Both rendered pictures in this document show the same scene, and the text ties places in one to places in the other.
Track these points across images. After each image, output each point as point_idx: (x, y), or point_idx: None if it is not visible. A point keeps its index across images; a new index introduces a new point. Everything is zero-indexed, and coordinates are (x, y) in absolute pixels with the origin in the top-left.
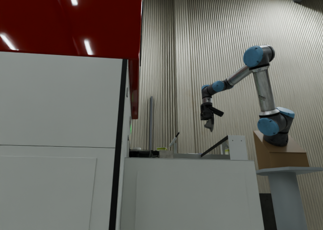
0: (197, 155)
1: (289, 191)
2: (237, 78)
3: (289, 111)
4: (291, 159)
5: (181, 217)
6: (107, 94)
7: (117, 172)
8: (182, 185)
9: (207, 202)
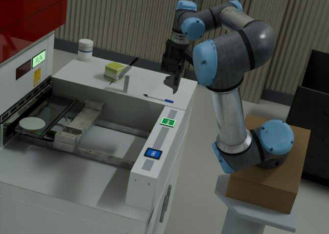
0: (159, 106)
1: (239, 228)
2: (228, 30)
3: (281, 141)
4: (265, 194)
5: None
6: None
7: None
8: (43, 222)
9: None
